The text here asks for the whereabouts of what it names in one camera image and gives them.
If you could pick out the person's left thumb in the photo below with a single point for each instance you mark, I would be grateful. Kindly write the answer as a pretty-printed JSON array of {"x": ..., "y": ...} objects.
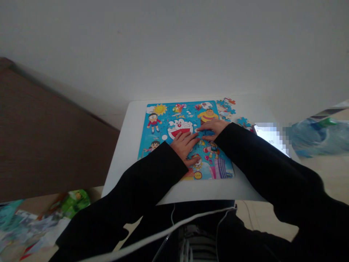
[{"x": 194, "y": 162}]

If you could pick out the white smartphone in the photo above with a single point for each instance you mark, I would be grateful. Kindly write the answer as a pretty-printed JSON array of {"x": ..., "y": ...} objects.
[{"x": 256, "y": 130}]

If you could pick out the person's right hand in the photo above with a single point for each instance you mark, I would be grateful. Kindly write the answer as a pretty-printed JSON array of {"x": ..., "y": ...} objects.
[{"x": 216, "y": 127}]

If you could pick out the pile of loose jigsaw pieces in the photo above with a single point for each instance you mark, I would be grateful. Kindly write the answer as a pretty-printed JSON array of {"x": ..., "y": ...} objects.
[{"x": 225, "y": 108}]

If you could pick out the person's left hand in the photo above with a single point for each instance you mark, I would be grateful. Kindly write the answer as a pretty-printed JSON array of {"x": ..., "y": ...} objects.
[{"x": 184, "y": 146}]

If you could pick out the small cluster of jigsaw pieces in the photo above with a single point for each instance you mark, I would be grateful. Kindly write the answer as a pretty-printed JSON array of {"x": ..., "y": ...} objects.
[{"x": 243, "y": 122}]

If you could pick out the person's left fingers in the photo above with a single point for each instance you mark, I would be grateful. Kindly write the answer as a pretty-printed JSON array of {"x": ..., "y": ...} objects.
[{"x": 191, "y": 137}]

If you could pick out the person's right fingers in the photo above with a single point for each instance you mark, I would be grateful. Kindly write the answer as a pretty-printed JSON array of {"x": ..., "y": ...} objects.
[{"x": 207, "y": 131}]

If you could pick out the cartoon jigsaw puzzle board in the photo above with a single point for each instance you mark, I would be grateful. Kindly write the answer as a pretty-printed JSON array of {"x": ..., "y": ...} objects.
[{"x": 163, "y": 131}]

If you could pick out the clear blue plastic water bottle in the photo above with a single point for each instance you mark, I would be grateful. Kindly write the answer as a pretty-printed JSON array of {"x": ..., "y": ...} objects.
[{"x": 313, "y": 136}]

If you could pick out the brown wooden furniture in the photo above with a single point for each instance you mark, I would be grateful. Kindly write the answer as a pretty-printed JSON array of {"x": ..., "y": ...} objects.
[{"x": 46, "y": 136}]

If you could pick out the person's body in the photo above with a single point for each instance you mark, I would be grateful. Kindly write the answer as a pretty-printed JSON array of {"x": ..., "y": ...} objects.
[{"x": 245, "y": 245}]

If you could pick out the green snack packet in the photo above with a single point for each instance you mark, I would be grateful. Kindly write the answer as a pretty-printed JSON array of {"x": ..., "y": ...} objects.
[{"x": 77, "y": 202}]

